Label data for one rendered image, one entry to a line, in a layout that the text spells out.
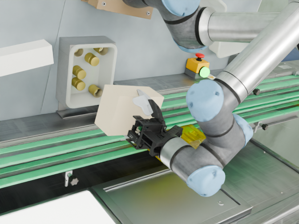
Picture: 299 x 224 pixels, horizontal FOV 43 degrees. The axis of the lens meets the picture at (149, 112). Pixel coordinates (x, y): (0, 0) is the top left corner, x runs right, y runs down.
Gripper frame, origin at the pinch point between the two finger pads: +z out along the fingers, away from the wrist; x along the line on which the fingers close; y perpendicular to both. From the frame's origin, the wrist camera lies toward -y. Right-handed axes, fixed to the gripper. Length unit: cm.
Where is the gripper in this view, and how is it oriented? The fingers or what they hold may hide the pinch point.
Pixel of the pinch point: (132, 112)
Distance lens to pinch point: 108.5
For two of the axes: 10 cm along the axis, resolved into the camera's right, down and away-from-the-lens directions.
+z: -5.8, -4.5, 6.8
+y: -7.6, 0.0, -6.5
